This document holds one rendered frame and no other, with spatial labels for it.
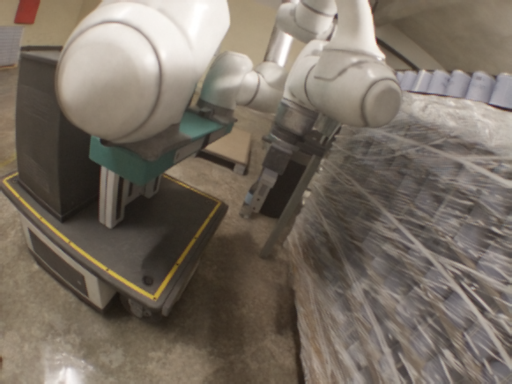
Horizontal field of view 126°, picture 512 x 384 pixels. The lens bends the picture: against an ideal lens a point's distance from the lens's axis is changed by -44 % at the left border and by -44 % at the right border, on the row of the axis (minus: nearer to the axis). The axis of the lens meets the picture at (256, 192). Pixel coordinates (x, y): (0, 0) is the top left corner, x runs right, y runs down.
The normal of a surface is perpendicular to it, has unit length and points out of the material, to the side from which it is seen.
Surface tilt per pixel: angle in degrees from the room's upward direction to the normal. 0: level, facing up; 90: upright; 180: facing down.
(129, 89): 96
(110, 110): 95
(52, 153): 90
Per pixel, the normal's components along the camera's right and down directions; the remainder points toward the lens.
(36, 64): -0.17, 0.39
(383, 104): 0.22, 0.65
